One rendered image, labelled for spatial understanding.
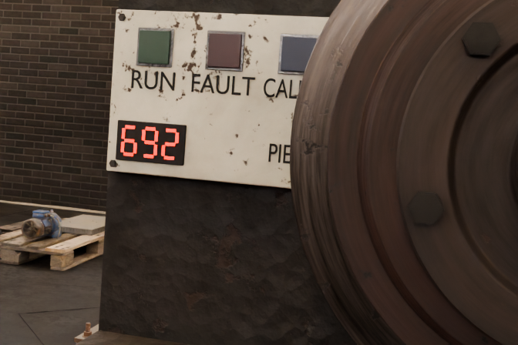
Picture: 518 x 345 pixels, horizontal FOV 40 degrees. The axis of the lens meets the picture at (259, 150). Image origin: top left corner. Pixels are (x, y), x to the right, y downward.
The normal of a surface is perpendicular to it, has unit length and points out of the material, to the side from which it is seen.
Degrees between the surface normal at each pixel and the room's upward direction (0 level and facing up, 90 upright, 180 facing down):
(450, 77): 90
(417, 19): 56
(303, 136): 90
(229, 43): 90
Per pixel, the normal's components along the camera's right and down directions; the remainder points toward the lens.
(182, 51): -0.25, 0.04
